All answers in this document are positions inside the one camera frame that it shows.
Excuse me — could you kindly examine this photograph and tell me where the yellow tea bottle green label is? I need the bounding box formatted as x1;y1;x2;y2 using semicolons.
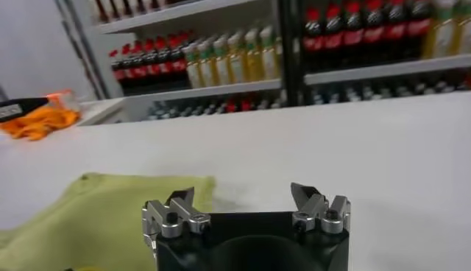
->
183;43;203;89
213;35;232;85
422;0;457;58
227;32;248;84
260;25;283;80
452;0;471;56
244;28;264;82
197;39;216;88

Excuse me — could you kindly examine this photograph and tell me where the white side table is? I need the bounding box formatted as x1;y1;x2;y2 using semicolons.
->
0;96;128;143

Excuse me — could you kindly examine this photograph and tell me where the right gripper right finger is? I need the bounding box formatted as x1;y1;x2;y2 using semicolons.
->
289;182;351;236

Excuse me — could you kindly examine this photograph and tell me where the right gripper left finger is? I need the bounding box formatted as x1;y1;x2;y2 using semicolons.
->
141;186;213;239

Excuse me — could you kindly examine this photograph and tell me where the crumpled orange cloth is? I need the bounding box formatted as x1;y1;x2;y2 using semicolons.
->
0;105;82;141

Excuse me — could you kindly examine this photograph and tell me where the cola bottle red cap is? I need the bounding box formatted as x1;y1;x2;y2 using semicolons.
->
303;7;325;73
406;0;431;60
323;3;344;71
363;0;386;67
384;0;408;63
109;49;126;93
144;39;161;89
157;36;174;88
121;43;136;91
343;0;365;69
169;33;188;88
132;42;148;90

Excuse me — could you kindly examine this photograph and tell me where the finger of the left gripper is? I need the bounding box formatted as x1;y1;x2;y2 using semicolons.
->
0;96;51;124

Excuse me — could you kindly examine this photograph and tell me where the yellow-green t-shirt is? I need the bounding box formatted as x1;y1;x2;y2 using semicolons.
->
0;172;216;271

